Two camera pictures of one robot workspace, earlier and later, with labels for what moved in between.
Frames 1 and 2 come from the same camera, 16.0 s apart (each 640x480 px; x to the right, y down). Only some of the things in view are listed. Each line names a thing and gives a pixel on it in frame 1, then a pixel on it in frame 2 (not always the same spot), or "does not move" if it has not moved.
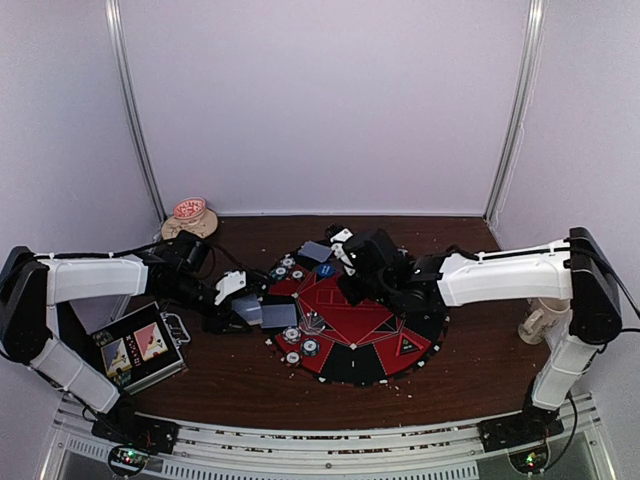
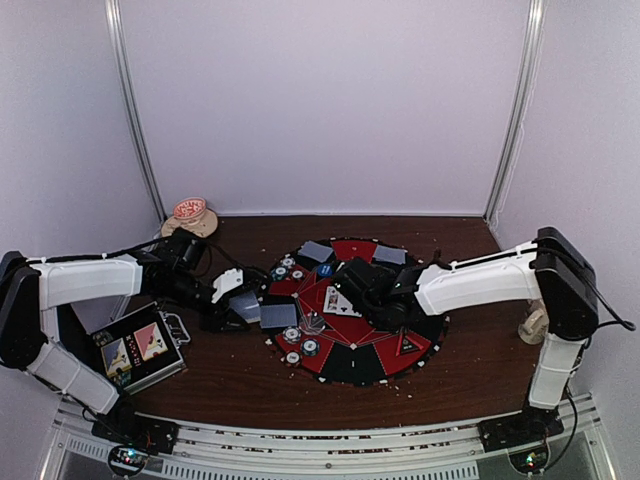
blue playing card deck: x=249 y=308 does not move
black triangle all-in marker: x=407 y=346 does not move
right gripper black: x=355 y=297 → x=388 y=273
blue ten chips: x=291 y=334 does not move
